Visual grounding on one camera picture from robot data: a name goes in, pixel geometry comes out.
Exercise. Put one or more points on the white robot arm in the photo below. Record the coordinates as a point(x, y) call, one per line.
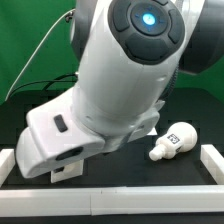
point(128, 52)

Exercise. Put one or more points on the white marker sheet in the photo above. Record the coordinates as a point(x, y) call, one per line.
point(153, 132)

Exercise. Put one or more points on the white right border block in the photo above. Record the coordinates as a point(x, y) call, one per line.
point(214, 162)

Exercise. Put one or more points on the white lamp base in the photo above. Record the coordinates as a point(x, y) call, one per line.
point(69, 171)

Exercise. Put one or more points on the white border block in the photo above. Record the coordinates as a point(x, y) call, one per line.
point(7, 162)
point(214, 162)

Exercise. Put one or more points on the white left border block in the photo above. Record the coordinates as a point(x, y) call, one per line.
point(7, 162)

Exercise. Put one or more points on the white lamp bulb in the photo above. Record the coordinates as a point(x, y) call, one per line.
point(180, 137)

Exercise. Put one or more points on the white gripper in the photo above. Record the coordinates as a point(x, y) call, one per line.
point(56, 136)

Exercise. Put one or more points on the white front border rail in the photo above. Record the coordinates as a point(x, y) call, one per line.
point(107, 201)

